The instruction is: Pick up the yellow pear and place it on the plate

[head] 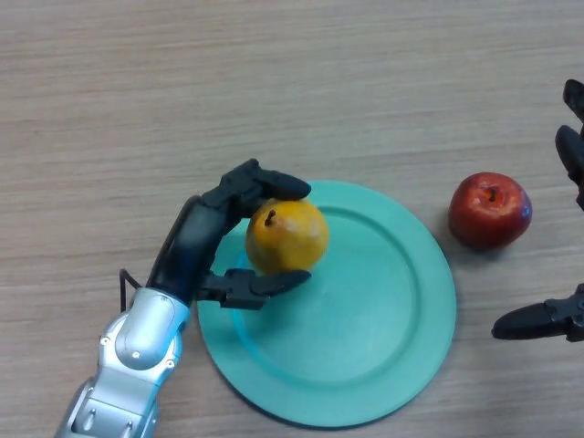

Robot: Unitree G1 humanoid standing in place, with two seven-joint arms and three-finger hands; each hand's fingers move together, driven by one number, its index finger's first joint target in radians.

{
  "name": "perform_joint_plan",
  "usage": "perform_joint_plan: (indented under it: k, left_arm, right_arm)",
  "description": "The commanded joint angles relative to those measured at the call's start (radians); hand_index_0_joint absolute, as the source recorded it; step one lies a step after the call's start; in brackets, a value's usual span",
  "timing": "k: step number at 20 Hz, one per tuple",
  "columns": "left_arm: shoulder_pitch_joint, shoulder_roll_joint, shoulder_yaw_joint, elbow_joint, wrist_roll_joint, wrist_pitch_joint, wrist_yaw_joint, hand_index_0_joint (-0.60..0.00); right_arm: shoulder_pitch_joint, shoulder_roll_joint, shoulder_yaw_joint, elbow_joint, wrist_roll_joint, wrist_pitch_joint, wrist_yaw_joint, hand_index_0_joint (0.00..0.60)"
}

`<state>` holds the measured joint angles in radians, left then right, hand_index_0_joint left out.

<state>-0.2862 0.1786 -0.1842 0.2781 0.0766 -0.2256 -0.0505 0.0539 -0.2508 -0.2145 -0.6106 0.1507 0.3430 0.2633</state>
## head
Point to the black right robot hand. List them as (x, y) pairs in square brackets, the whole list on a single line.
[(529, 321)]

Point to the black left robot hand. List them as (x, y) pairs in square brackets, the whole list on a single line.
[(191, 246)]

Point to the yellow pear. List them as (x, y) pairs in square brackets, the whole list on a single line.
[(287, 237)]

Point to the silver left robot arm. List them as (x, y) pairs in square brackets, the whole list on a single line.
[(137, 347)]

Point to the green round plate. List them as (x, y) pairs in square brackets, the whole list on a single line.
[(356, 319)]

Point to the red apple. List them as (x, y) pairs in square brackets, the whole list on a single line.
[(488, 214)]

